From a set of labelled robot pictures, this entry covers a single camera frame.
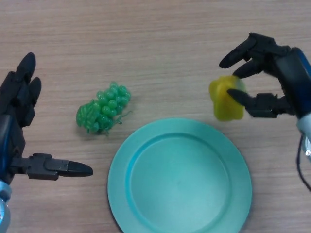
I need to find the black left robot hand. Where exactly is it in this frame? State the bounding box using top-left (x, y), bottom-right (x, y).
top-left (0, 52), bottom-right (94, 185)

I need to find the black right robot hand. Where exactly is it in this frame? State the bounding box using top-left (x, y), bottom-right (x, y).
top-left (219, 32), bottom-right (311, 119)

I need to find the yellow starfruit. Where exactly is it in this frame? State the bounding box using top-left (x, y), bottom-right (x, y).
top-left (208, 75), bottom-right (247, 122)

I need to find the teal round plate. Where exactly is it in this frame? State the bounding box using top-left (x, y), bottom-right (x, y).
top-left (107, 118), bottom-right (253, 233)

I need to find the green grape bunch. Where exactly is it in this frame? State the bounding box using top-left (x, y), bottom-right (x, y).
top-left (76, 81), bottom-right (133, 136)

